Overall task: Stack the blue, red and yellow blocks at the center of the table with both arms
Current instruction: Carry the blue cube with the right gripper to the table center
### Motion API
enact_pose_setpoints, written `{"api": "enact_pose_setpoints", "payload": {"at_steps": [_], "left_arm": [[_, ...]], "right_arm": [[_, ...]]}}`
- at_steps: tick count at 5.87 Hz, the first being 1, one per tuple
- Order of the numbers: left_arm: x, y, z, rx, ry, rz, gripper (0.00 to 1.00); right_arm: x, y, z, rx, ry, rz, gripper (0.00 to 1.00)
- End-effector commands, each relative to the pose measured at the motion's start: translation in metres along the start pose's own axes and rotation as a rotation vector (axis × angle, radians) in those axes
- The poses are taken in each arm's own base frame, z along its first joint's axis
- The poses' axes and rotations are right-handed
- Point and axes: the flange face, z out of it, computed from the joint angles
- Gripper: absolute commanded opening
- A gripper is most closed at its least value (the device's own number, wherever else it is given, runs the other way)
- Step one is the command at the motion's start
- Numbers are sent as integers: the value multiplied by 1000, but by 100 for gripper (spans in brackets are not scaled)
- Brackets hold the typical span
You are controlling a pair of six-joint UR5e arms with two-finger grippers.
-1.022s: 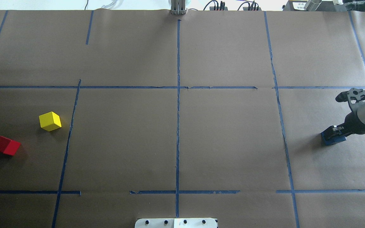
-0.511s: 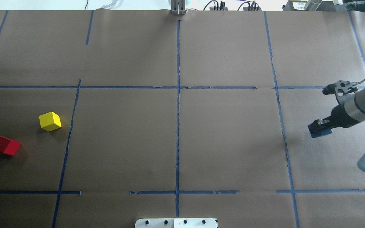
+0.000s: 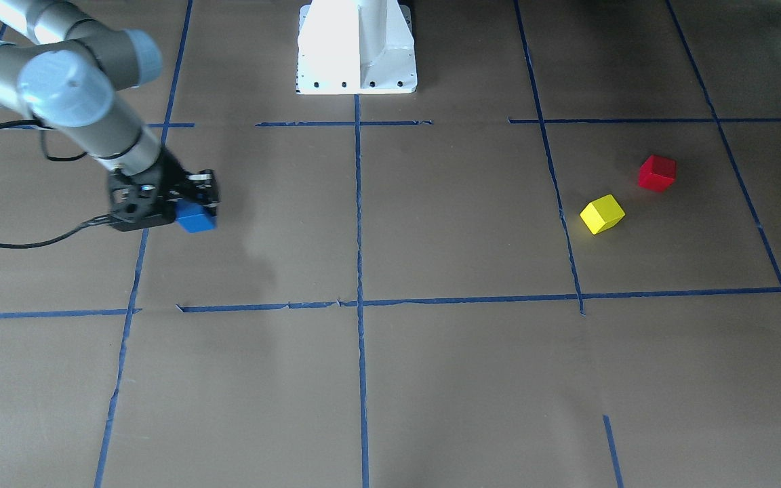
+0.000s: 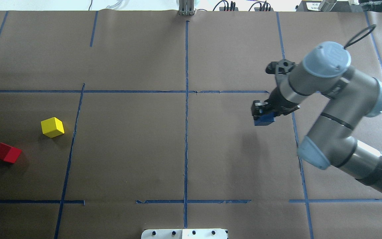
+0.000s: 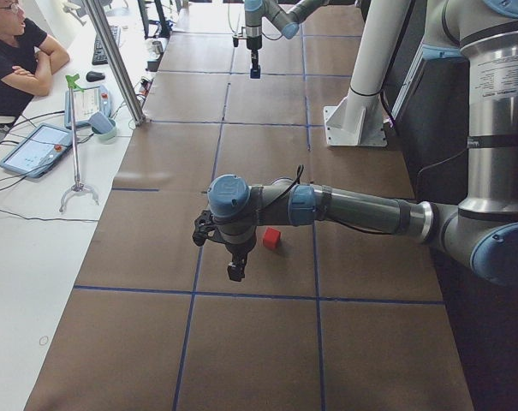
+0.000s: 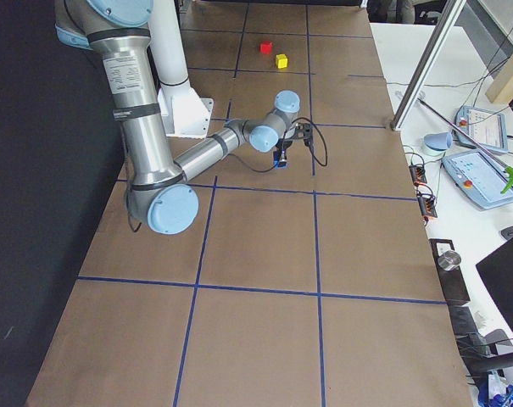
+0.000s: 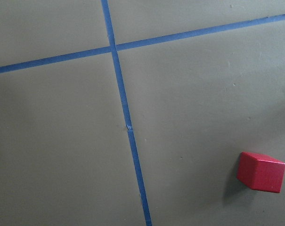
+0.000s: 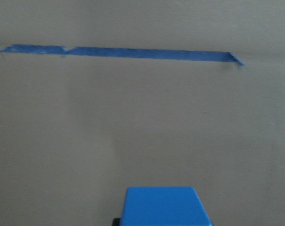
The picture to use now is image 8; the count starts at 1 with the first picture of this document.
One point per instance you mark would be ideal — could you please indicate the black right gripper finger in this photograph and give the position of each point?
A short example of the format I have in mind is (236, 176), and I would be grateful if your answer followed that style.
(116, 222)

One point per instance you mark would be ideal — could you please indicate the blue wooden block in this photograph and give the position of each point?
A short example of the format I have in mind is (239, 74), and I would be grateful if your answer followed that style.
(163, 206)

